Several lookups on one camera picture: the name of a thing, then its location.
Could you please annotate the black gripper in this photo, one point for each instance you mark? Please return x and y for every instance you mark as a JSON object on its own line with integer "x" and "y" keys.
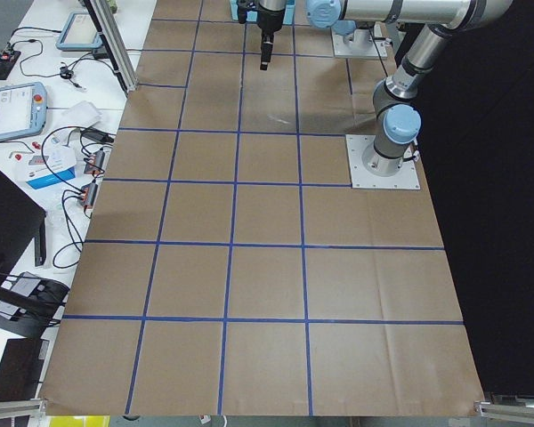
{"x": 269, "y": 22}

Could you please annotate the light blue plastic bin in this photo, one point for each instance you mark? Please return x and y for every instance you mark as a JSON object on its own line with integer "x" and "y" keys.
{"x": 289, "y": 15}

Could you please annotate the far teach pendant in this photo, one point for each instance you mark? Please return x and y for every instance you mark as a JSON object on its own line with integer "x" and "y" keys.
{"x": 79, "y": 34}

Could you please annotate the teach pendant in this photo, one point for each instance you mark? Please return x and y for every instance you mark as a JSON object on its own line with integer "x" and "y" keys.
{"x": 22, "y": 110}
{"x": 79, "y": 34}

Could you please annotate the black power adapter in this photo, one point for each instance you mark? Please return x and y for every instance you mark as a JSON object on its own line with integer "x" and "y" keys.
{"x": 97, "y": 136}

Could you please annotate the blue white cardboard box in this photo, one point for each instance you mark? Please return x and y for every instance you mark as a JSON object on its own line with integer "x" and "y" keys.
{"x": 54, "y": 166}

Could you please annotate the near teach pendant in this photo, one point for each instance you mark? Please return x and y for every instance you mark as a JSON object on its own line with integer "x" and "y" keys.
{"x": 22, "y": 110}

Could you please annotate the black monitor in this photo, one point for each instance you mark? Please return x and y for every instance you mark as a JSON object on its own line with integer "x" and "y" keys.
{"x": 22, "y": 221}

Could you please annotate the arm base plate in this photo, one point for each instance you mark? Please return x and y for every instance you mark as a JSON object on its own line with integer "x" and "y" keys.
{"x": 374, "y": 50}
{"x": 369, "y": 170}

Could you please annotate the aluminium frame post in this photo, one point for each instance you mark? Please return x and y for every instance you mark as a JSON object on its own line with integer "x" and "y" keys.
{"x": 113, "y": 43}

